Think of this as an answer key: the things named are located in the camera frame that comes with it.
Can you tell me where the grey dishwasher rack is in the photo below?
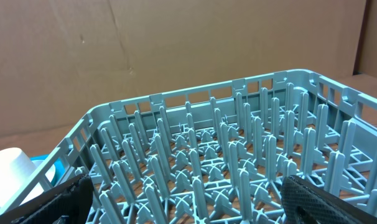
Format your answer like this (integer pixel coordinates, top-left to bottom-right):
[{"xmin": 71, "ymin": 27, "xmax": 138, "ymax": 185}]
[{"xmin": 0, "ymin": 68, "xmax": 377, "ymax": 224}]

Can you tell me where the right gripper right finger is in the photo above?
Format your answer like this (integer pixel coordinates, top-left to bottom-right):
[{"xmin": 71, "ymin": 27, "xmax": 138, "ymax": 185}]
[{"xmin": 281, "ymin": 175, "xmax": 377, "ymax": 224}]

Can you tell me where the white paper cup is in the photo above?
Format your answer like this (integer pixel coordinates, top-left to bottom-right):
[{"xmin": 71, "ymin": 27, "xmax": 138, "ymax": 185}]
[{"xmin": 0, "ymin": 147, "xmax": 42, "ymax": 208}]

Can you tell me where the teal serving tray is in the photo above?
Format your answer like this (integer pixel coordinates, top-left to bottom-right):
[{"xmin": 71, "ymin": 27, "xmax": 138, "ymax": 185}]
[{"xmin": 30, "ymin": 154, "xmax": 65, "ymax": 186}]

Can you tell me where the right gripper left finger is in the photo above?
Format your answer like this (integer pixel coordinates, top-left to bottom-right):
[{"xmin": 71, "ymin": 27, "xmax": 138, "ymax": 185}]
[{"xmin": 0, "ymin": 174, "xmax": 94, "ymax": 224}]

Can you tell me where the grey round plate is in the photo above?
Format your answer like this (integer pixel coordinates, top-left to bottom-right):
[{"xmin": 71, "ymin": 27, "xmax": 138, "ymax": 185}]
[{"xmin": 21, "ymin": 159, "xmax": 56, "ymax": 205}]

